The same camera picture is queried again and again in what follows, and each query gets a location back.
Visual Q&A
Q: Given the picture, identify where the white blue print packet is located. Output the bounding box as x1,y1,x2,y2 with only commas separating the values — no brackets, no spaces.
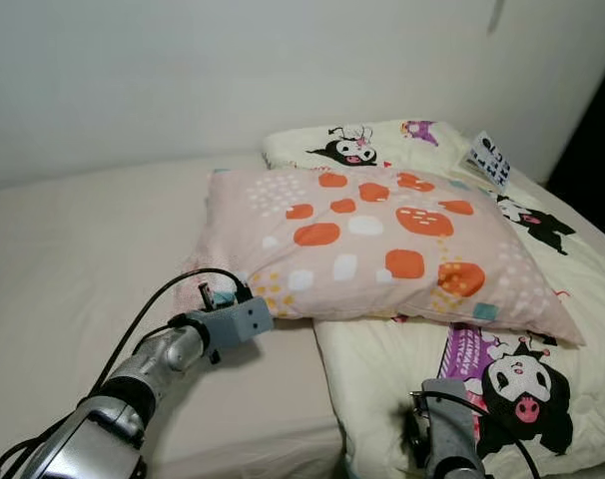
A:
464,132,514,192

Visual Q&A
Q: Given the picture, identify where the pink patterned pillow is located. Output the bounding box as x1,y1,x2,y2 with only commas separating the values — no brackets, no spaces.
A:
182,164,587,348

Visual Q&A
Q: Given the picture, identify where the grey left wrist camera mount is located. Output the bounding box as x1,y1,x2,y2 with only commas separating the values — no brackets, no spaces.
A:
207,296,277,349

